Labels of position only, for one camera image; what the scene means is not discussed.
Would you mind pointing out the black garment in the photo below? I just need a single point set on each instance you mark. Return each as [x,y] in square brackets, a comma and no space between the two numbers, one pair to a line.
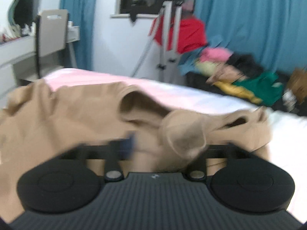
[247,64]

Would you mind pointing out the teal blue garment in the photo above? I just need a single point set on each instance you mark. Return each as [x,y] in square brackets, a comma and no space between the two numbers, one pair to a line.
[187,64]

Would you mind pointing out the yellow-green garment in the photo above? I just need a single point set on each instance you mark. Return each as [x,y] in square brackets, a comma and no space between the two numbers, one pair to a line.
[205,68]

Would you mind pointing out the white desk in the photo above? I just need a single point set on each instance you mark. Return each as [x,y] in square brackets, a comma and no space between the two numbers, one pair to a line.
[14,50]

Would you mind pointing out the white patterned cloth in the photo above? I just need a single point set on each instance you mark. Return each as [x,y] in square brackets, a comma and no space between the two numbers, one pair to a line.
[289,97]

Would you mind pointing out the tan printed t-shirt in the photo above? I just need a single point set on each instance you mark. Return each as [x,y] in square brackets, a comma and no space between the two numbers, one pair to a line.
[60,119]

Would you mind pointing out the pastel tie-dye bed sheet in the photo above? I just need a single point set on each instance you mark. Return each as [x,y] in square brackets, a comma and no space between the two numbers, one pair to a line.
[191,95]

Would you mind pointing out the black sofa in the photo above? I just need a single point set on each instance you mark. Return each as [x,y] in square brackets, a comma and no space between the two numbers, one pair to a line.
[199,81]

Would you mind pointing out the grey chair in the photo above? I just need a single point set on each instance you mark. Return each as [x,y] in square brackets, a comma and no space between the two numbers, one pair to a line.
[51,33]

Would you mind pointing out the red garment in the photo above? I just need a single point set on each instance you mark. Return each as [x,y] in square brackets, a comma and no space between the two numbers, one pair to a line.
[191,33]

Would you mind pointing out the beige garment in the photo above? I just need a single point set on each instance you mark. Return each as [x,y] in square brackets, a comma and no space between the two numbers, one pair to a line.
[226,74]

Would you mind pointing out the pink hanging garment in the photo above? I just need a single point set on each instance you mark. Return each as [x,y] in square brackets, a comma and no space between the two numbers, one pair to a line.
[189,5]

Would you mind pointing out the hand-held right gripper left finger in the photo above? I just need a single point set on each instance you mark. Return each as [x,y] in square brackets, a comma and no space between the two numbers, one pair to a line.
[129,146]

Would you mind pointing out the clutter of small desk things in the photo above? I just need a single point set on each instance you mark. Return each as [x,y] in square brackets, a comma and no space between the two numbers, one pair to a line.
[12,34]

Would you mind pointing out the narrow blue curtain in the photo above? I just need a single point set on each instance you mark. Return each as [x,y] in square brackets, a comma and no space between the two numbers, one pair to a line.
[79,16]

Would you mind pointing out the brown paper bag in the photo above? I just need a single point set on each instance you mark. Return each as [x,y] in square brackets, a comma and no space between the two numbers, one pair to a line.
[298,81]

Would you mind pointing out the mustard yellow garment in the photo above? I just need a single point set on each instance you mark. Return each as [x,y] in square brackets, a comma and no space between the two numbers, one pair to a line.
[237,91]

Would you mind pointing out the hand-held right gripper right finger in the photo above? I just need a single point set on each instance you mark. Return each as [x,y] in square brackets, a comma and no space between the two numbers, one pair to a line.
[215,152]

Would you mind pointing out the wavy frame mirror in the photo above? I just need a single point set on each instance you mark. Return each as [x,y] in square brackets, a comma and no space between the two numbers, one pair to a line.
[24,4]

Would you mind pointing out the garment steamer stand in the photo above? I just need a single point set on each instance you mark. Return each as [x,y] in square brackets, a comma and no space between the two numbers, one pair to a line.
[171,28]

